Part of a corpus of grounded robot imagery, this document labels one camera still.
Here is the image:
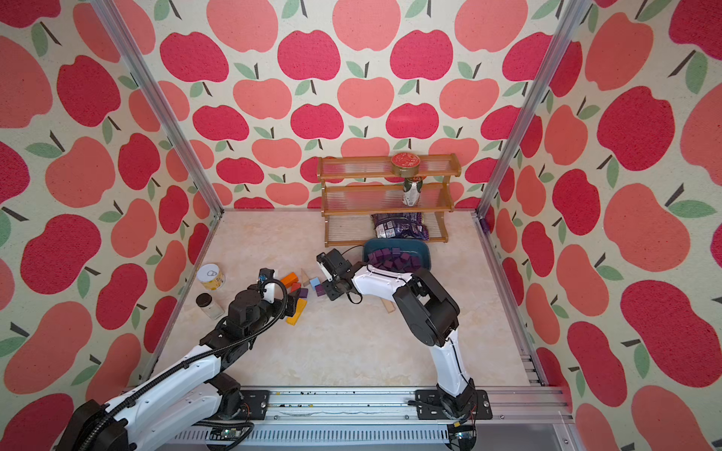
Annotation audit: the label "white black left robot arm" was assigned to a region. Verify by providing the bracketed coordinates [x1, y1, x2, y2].
[58, 269, 299, 450]

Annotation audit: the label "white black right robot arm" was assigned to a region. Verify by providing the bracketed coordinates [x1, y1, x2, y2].
[317, 249, 479, 421]

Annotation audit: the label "teal storage bin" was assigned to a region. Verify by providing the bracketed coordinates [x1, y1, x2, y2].
[363, 239, 432, 274]

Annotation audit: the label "orange block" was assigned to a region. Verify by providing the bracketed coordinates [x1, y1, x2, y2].
[281, 272, 299, 288]

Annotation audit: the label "yellow long block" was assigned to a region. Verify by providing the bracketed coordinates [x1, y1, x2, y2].
[286, 299, 308, 325]

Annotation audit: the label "tan wooden long block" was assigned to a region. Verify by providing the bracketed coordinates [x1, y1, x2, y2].
[382, 299, 396, 313]

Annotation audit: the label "yellow peach tin can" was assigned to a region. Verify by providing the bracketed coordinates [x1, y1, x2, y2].
[197, 263, 225, 291]

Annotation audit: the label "glass jar black lid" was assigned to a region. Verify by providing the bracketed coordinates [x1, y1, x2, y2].
[196, 292, 225, 321]

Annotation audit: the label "purple snack bag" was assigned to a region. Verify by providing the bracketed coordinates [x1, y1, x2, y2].
[372, 212, 430, 241]

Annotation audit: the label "orange wooden shelf rack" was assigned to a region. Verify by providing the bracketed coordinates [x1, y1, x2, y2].
[318, 154, 462, 247]

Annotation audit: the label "small green white bottle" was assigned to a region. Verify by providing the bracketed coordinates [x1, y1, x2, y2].
[402, 177, 424, 207]

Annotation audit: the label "aluminium left corner post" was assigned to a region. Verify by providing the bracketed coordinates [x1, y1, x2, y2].
[90, 1, 224, 218]

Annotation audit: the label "aluminium corner post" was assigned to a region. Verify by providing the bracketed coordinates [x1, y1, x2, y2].
[476, 0, 592, 220]
[90, 1, 224, 218]

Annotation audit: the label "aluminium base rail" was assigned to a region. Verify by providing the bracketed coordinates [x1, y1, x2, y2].
[165, 386, 584, 450]

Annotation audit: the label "aluminium right corner post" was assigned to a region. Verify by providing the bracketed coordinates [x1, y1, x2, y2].
[476, 0, 592, 220]

